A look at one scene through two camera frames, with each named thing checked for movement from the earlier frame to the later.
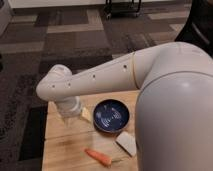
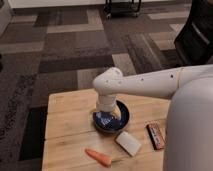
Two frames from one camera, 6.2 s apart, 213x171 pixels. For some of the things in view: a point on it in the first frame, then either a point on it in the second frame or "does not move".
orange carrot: x=99 y=157 does not move
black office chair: x=198 y=28 does not move
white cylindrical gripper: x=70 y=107 → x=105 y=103
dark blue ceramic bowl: x=111 y=115 does not move
